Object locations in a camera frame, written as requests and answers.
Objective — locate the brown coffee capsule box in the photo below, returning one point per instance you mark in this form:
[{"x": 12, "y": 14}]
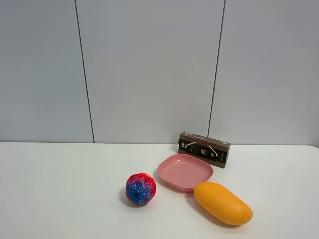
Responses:
[{"x": 212, "y": 151}]

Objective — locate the yellow orange mango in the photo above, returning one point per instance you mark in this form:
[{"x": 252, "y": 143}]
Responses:
[{"x": 221, "y": 203}]

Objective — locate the red blue dotted ball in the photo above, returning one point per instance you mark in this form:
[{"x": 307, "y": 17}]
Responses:
[{"x": 140, "y": 189}]

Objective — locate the pink square plastic plate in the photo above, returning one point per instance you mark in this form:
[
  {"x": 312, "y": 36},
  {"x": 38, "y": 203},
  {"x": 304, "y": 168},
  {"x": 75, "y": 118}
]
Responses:
[{"x": 184, "y": 172}]

